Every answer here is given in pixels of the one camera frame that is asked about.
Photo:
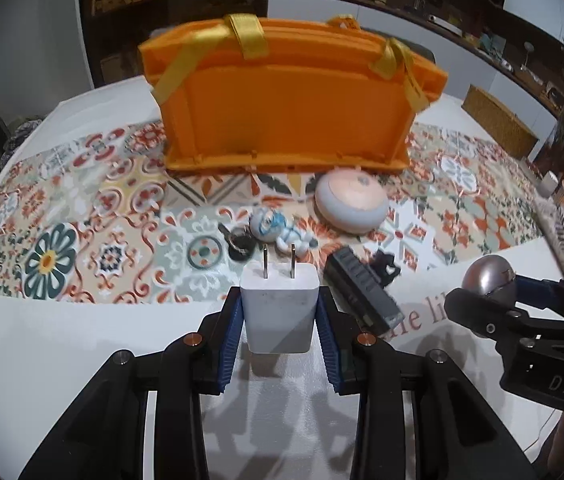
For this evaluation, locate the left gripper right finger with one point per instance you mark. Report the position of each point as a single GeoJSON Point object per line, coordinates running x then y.
{"type": "Point", "coordinates": [419, 416]}

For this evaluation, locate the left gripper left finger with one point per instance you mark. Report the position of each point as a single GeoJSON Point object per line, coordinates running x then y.
{"type": "Point", "coordinates": [101, 434]}

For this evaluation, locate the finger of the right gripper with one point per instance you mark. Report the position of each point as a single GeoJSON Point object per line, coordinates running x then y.
{"type": "Point", "coordinates": [481, 317]}
{"type": "Point", "coordinates": [541, 294]}

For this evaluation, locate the rose gold oval device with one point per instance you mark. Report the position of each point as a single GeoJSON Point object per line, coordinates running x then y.
{"type": "Point", "coordinates": [493, 277]}

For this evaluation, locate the white wall plug adapter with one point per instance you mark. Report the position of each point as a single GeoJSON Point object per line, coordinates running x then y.
{"type": "Point", "coordinates": [279, 302]}

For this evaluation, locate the white cup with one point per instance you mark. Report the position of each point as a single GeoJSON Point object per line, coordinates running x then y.
{"type": "Point", "coordinates": [548, 184]}

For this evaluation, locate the black bike light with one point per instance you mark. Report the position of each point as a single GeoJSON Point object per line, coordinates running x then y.
{"type": "Point", "coordinates": [363, 287]}

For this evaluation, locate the woven rectangular basket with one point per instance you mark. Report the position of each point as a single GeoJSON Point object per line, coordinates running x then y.
{"type": "Point", "coordinates": [500, 122]}

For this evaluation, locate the pink white round device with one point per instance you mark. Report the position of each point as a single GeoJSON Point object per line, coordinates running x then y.
{"type": "Point", "coordinates": [351, 200]}

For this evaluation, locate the patterned table runner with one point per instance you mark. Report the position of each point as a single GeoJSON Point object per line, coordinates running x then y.
{"type": "Point", "coordinates": [100, 220]}

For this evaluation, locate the small blue white figurine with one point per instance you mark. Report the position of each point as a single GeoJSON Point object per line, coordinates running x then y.
{"type": "Point", "coordinates": [270, 226]}

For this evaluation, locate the orange felt organizer bag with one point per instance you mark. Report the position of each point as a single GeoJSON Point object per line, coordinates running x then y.
{"type": "Point", "coordinates": [245, 93]}

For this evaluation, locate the small black ring object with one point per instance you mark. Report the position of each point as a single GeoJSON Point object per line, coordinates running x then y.
{"type": "Point", "coordinates": [240, 242]}

